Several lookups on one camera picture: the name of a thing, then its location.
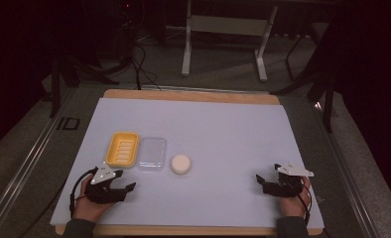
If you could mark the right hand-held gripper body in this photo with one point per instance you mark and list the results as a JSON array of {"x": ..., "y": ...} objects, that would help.
[{"x": 287, "y": 181}]

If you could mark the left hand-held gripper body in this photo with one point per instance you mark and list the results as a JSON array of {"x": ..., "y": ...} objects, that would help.
[{"x": 99, "y": 193}]

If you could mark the person's left hand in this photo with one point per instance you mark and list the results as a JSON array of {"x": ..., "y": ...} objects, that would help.
[{"x": 91, "y": 205}]

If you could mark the person's right hand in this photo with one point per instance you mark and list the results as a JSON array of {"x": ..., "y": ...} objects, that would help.
[{"x": 294, "y": 203}]

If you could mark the yellow soap dish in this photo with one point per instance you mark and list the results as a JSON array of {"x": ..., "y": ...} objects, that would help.
[{"x": 122, "y": 149}]

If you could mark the clear plastic lid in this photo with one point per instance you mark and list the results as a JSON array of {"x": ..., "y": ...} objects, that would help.
[{"x": 151, "y": 154}]

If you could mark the round white soap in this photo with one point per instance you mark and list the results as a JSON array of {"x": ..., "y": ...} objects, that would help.
[{"x": 180, "y": 164}]

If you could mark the white foam mat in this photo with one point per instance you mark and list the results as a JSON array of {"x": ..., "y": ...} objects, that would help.
[{"x": 216, "y": 132}]

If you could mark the black tripod stand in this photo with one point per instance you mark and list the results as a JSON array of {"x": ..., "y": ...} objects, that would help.
[{"x": 319, "y": 89}]

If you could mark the dark equipment rack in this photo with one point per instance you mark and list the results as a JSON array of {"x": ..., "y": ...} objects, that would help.
[{"x": 119, "y": 29}]

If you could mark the white metal stand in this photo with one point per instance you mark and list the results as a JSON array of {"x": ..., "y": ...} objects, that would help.
[{"x": 228, "y": 26}]

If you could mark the metal floor rail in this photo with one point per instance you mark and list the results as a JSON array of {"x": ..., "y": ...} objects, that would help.
[
  {"x": 28, "y": 162},
  {"x": 347, "y": 178}
]

